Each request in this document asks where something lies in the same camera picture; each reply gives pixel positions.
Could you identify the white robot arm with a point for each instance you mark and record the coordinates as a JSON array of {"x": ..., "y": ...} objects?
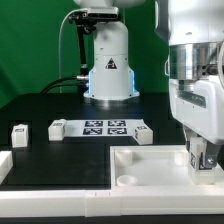
[{"x": 194, "y": 30}]

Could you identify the white square tabletop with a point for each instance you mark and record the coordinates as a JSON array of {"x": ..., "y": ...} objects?
[{"x": 157, "y": 166}]

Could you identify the white U-shaped fence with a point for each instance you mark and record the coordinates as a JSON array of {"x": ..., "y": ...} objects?
[{"x": 117, "y": 201}]

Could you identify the black camera on stand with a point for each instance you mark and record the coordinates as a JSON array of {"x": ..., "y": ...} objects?
[{"x": 87, "y": 18}]

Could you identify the white fiducial marker sheet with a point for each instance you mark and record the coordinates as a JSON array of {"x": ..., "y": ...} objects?
[{"x": 114, "y": 127}]

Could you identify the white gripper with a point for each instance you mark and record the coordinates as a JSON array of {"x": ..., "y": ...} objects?
[{"x": 202, "y": 111}]

